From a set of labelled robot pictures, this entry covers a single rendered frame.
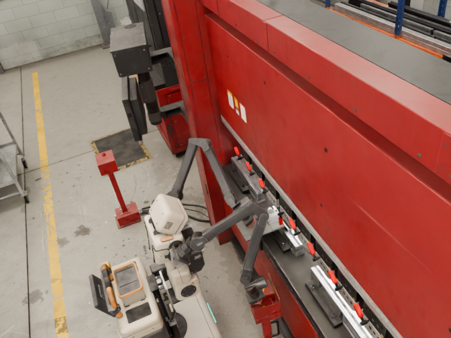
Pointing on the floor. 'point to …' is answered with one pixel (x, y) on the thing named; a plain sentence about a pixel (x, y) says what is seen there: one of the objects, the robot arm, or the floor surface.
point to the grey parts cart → (11, 165)
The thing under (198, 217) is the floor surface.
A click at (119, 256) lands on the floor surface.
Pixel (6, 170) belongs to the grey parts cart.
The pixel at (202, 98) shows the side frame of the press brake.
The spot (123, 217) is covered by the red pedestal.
